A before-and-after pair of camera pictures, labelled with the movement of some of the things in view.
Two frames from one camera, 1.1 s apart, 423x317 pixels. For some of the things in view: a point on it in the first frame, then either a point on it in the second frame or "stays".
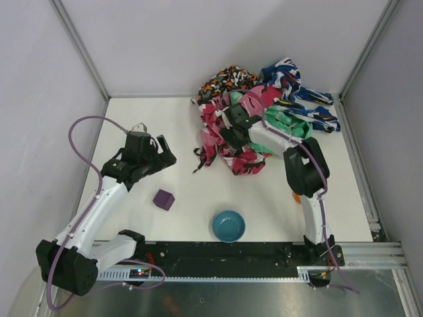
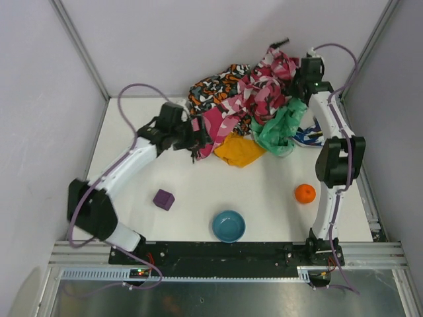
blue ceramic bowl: (229, 226) stays
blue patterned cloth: (285, 76) -> (311, 136)
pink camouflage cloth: (254, 100) -> (264, 88)
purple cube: (163, 199) stays
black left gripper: (160, 156) -> (201, 133)
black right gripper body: (229, 133) -> (298, 87)
